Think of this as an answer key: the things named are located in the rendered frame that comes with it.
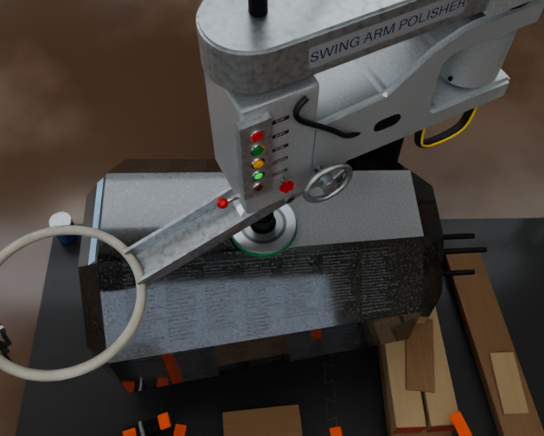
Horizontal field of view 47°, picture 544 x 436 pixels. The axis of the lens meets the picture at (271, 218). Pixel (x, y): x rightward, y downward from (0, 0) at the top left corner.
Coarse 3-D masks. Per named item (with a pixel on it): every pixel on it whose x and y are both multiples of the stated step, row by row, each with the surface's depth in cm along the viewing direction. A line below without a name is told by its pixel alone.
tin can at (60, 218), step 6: (54, 216) 286; (60, 216) 286; (66, 216) 286; (54, 222) 284; (60, 222) 284; (66, 222) 284; (72, 222) 287; (66, 234) 287; (72, 234) 290; (60, 240) 292; (66, 240) 291; (72, 240) 293
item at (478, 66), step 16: (512, 32) 162; (480, 48) 163; (496, 48) 163; (448, 64) 172; (464, 64) 169; (480, 64) 168; (496, 64) 170; (448, 80) 176; (464, 80) 173; (480, 80) 173
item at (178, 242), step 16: (224, 192) 185; (208, 208) 187; (224, 208) 188; (272, 208) 182; (176, 224) 186; (192, 224) 188; (208, 224) 187; (224, 224) 186; (240, 224) 181; (144, 240) 185; (160, 240) 189; (176, 240) 188; (192, 240) 186; (208, 240) 180; (144, 256) 188; (160, 256) 187; (176, 256) 180; (192, 256) 183; (144, 272) 186; (160, 272) 182
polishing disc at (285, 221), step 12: (240, 204) 203; (240, 216) 201; (276, 216) 201; (288, 216) 201; (276, 228) 198; (288, 228) 198; (240, 240) 196; (252, 240) 196; (264, 240) 196; (276, 240) 196; (288, 240) 196; (252, 252) 195; (264, 252) 194
